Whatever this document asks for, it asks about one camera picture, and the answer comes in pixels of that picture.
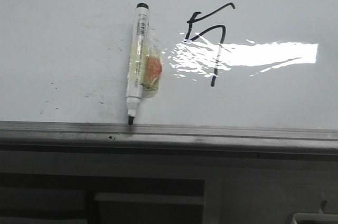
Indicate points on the white whiteboard marker with tape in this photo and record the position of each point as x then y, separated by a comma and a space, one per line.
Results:
145, 66

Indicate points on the white plastic tray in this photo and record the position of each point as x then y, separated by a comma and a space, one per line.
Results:
320, 217

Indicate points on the white whiteboard with metal frame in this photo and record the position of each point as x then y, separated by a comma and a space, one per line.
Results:
241, 75

